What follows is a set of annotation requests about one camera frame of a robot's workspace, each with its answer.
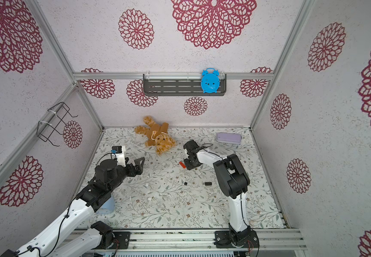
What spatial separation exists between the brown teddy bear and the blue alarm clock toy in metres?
0.38

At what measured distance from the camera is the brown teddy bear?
3.42 ft

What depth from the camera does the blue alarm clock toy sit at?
893 millimetres
